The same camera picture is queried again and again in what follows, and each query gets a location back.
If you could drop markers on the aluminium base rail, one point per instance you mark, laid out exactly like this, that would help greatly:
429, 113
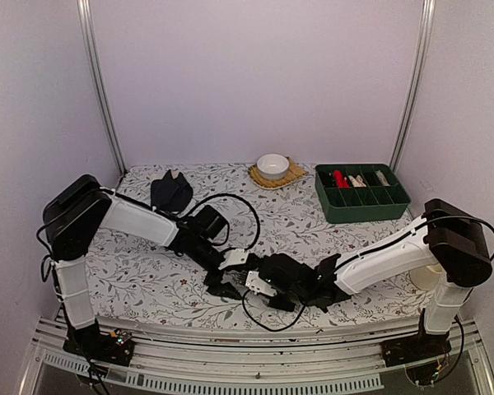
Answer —
178, 360

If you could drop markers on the cream plastic cup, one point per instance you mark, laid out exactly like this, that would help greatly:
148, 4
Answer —
426, 278

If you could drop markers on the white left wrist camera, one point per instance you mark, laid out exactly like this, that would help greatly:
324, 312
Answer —
234, 257

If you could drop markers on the floral tablecloth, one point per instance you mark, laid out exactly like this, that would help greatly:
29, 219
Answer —
131, 278

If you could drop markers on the red rolled cloth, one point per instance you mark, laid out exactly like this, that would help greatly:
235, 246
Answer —
341, 179

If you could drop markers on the right aluminium frame post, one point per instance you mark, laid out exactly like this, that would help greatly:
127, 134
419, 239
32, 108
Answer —
422, 48

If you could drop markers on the left aluminium frame post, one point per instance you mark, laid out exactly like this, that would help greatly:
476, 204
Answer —
93, 59

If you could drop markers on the beige rolled cloth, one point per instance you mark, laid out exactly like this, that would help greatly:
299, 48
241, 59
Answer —
357, 181

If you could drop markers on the woven straw mat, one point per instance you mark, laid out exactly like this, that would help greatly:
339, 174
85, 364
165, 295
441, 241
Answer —
294, 173

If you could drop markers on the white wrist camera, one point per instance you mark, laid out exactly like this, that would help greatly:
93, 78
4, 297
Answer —
234, 257
254, 283

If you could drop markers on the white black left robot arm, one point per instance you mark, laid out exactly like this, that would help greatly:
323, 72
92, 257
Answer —
70, 223

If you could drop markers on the white ceramic bowl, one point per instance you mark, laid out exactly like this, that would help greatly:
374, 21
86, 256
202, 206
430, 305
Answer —
273, 166

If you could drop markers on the green compartment organizer box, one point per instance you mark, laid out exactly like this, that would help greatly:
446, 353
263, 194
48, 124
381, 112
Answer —
383, 199

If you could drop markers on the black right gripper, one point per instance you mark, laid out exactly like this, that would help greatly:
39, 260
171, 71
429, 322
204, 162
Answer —
275, 304

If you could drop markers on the aluminium frame post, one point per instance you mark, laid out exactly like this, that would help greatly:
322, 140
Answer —
422, 48
93, 59

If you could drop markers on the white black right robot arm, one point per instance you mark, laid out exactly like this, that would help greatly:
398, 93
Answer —
443, 235

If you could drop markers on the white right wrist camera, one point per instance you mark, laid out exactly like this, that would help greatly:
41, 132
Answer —
254, 283

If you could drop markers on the black striped underwear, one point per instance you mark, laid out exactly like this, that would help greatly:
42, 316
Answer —
252, 264

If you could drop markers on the dark navy underwear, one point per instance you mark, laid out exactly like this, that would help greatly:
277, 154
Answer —
171, 193

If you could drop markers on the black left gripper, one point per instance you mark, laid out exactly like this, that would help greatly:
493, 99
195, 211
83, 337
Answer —
220, 289

